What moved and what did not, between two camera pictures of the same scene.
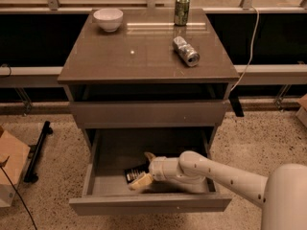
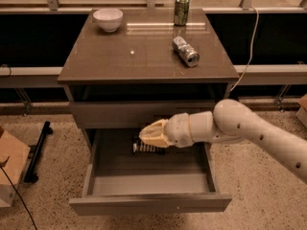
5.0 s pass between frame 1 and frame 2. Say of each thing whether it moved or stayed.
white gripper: moved
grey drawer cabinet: stayed
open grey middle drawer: stayed
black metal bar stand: stayed
